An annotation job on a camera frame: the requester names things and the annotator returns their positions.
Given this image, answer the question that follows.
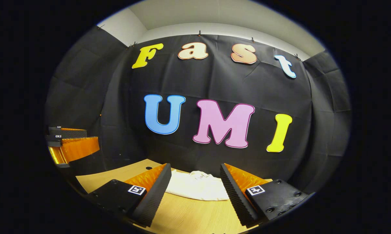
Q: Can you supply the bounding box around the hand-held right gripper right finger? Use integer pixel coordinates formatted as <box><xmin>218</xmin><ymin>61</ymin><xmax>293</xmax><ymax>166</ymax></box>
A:
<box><xmin>220</xmin><ymin>163</ymin><xmax>309</xmax><ymax>227</ymax></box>

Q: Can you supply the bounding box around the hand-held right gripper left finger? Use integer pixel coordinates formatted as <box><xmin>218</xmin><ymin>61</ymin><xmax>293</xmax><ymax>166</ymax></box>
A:
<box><xmin>87</xmin><ymin>163</ymin><xmax>172</xmax><ymax>228</ymax></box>

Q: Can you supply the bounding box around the cream button shirt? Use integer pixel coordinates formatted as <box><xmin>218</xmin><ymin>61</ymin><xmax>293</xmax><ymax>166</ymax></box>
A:
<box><xmin>166</xmin><ymin>170</ymin><xmax>230</xmax><ymax>201</ymax></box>

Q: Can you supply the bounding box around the black backdrop cloth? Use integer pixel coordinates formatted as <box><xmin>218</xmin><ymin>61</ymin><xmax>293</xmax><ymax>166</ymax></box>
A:
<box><xmin>44</xmin><ymin>26</ymin><xmax>352</xmax><ymax>195</ymax></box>

